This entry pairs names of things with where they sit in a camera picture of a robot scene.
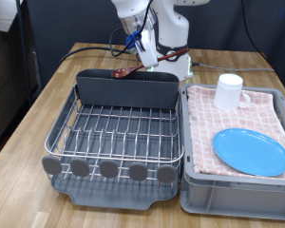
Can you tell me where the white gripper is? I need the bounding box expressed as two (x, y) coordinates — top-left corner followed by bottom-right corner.
(134, 28), (160, 69)

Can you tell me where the brown wooden spoon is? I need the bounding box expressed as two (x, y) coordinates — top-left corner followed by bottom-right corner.
(111, 47), (191, 79)

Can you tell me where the white mug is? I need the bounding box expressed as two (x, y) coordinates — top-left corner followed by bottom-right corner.
(213, 73), (252, 112)

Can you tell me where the blue plate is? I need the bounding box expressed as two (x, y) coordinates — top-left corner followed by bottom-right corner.
(212, 127), (285, 178)

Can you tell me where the metal dish rack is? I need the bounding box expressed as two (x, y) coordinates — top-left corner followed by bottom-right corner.
(50, 85), (181, 211)

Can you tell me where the dark grey utensil holder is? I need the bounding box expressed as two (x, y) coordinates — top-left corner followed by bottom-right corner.
(75, 68), (181, 110)

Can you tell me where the pink checked towel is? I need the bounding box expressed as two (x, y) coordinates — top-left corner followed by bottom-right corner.
(186, 85), (285, 181)

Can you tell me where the dark cabinet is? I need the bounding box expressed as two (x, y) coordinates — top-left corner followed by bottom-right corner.
(0, 28), (29, 150)

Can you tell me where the light grey panel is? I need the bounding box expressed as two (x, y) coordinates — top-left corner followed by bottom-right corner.
(0, 0), (23, 33)

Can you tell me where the grey plastic crate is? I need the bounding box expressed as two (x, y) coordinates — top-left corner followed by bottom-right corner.
(179, 83), (285, 221)

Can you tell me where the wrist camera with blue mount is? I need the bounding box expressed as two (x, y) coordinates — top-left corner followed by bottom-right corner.
(124, 29), (143, 49)

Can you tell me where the black camera cable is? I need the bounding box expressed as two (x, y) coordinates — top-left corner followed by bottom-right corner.
(108, 0), (156, 58)

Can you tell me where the thick black table cable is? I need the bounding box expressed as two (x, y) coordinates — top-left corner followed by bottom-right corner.
(58, 43), (159, 66)

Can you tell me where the steel wire dish rack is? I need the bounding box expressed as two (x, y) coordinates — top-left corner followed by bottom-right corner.
(44, 84), (185, 186)

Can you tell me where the thin grey table cable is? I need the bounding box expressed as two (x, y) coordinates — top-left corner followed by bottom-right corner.
(191, 62), (275, 72)

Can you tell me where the thin black hanging cable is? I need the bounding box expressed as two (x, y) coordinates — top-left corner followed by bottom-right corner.
(241, 0), (279, 75)

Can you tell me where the black metal post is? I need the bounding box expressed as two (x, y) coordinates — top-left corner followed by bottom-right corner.
(15, 0), (34, 105)

